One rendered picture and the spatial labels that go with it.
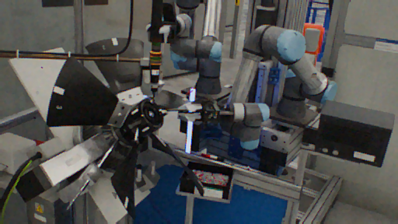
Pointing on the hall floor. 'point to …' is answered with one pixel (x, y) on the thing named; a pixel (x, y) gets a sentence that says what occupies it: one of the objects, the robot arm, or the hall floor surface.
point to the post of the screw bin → (190, 210)
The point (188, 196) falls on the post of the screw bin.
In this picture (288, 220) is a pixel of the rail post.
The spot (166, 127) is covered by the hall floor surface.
